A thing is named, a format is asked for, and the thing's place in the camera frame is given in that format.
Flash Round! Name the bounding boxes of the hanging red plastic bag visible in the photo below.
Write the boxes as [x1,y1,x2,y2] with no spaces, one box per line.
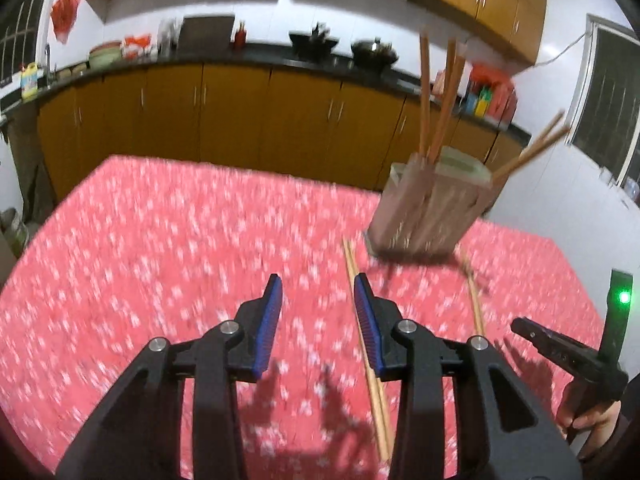
[51,0,81,43]

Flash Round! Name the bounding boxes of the wooden lower cabinets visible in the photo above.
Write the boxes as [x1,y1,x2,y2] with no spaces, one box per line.
[35,62,526,197]

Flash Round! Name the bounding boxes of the green basin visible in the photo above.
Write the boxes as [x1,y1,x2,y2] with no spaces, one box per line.
[88,41,123,70]

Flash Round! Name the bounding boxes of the barred window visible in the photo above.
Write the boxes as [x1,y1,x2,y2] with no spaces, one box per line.
[567,14,640,187]
[0,0,51,88]

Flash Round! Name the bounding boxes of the orange plastic bag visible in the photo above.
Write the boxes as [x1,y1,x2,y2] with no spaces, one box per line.
[122,34,152,58]

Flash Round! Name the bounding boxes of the white wall cable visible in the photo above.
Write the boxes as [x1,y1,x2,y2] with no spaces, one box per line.
[535,32,588,67]

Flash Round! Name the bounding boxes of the black lidded wok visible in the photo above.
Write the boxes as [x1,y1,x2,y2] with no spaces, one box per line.
[351,37,400,68]

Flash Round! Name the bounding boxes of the wooden chopstick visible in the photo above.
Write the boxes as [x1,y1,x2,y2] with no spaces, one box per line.
[342,239,389,462]
[492,125,572,186]
[436,52,468,161]
[431,40,457,163]
[491,110,567,183]
[457,246,487,337]
[346,240,394,457]

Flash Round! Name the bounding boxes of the black wok with handle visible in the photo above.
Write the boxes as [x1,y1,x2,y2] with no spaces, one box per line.
[289,22,337,59]

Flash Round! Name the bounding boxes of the yellow detergent bottle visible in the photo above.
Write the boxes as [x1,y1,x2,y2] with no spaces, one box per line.
[21,62,40,101]

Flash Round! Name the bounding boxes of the red box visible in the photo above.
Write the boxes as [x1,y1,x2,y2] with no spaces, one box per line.
[487,77,509,119]
[501,82,519,124]

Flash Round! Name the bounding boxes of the dark cutting board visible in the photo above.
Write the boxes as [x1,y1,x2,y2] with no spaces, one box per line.
[178,15,236,51]

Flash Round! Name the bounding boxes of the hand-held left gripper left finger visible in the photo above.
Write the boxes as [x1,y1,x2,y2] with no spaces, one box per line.
[55,273,284,480]

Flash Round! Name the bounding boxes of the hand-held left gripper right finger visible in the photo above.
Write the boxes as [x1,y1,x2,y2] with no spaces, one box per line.
[353,272,583,480]

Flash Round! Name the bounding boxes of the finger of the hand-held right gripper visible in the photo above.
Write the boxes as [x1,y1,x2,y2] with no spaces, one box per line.
[510,317,602,377]

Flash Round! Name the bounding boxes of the wooden cabinets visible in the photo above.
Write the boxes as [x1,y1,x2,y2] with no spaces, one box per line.
[35,62,526,197]
[84,0,549,66]

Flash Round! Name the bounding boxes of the person's right forearm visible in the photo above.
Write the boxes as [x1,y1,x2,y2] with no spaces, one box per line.
[592,400,640,466]

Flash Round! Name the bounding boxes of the person's right hand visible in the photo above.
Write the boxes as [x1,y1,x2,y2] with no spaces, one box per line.
[556,401,623,461]

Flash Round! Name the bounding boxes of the clear plastic bag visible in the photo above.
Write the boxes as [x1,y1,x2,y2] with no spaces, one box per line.
[158,17,181,56]

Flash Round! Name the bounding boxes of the beige perforated chopstick holder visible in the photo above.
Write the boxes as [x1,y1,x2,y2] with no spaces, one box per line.
[364,147,496,262]

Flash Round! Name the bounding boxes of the red floral tablecloth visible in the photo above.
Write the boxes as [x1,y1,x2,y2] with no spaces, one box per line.
[0,155,608,480]

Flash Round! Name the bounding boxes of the black kitchen counter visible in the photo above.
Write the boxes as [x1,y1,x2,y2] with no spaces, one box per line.
[0,45,532,144]

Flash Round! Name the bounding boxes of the wooden upper cabinets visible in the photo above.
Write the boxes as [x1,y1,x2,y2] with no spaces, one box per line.
[84,0,549,66]

